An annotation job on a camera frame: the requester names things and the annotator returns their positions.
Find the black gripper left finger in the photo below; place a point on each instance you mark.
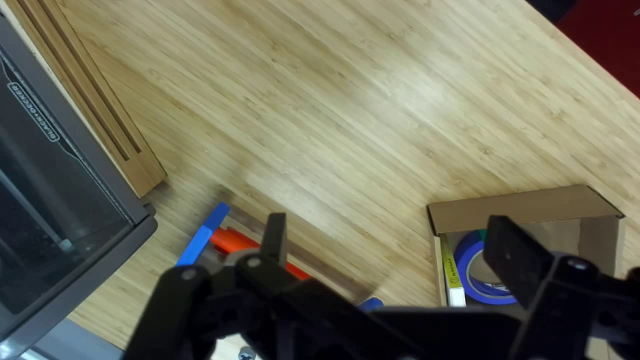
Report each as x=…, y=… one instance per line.
x=275, y=241

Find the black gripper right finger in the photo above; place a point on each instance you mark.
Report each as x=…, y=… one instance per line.
x=517, y=257

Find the brown cardboard carton box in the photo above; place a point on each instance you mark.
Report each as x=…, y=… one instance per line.
x=526, y=203

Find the orange toy rod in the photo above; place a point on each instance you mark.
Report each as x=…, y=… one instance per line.
x=231, y=241

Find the blue tape roll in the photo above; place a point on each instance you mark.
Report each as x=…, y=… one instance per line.
x=467, y=262

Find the blue wooden toy workbench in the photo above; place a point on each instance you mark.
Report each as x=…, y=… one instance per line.
x=201, y=241

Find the wooden slatted stand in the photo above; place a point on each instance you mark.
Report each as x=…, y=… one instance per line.
x=100, y=107

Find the silver toaster oven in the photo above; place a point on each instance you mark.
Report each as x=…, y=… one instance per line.
x=46, y=200

